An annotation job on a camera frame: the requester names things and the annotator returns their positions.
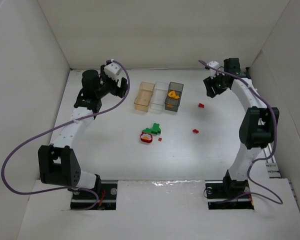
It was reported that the grey transparent bin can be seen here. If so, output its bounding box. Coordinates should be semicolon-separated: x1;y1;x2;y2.
164;82;184;112

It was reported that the clear transparent bin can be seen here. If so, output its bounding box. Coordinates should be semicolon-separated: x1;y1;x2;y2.
150;81;169;111

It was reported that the aluminium rail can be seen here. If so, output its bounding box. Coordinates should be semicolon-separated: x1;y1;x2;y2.
257;143;282;179

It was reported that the amber transparent bin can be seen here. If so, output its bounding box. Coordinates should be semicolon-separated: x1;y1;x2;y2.
134;82;155;112

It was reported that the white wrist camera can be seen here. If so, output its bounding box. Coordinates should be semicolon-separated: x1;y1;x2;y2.
207;61;220;77
103;59;122;81

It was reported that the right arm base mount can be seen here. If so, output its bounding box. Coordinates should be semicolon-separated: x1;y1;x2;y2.
204;180;254;210

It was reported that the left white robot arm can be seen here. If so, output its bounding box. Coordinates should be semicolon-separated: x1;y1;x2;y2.
38;63;128;194

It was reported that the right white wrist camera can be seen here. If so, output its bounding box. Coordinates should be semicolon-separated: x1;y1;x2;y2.
207;61;220;77

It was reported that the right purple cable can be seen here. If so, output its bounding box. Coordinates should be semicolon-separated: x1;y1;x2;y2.
198;59;284;205

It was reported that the orange quarter-round lego piece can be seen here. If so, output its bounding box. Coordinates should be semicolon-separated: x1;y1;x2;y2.
168;90;177;98

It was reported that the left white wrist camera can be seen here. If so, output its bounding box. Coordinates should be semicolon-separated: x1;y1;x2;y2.
103;59;122;81

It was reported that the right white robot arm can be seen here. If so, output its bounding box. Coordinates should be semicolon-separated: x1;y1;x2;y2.
200;58;280;202

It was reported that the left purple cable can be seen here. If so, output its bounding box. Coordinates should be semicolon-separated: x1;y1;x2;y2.
0;59;131;210

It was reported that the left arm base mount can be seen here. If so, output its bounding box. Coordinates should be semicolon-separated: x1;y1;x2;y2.
70;180;118;211

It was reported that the red flower lego piece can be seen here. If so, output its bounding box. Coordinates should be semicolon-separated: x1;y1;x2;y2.
140;132;153;144

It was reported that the purple cable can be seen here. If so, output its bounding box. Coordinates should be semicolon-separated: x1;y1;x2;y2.
198;59;284;205
0;59;131;210

